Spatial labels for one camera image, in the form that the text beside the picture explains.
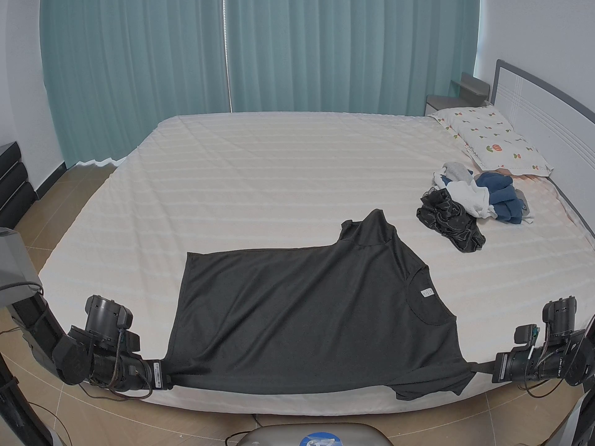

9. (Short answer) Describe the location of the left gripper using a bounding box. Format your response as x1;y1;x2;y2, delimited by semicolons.
135;359;174;391

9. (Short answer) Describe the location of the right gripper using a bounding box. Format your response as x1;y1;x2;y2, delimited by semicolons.
493;349;531;384

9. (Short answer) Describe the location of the black T-shirt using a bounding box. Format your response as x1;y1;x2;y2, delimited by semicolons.
163;208;477;400

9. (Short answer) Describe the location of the pile of clothes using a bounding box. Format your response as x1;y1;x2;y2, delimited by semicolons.
416;161;535;253

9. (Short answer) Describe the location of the bed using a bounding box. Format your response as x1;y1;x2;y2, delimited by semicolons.
37;59;595;419

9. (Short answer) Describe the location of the white printed pillow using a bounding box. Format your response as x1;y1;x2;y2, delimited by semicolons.
428;106;554;177

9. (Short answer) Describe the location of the black chest of drawers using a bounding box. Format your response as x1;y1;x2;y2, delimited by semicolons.
0;141;37;224

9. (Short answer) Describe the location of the grey bedside table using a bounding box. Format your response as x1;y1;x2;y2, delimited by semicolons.
425;72;492;117

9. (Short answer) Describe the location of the black cable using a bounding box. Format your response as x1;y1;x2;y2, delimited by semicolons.
225;414;261;441
78;378;154;402
524;374;575;399

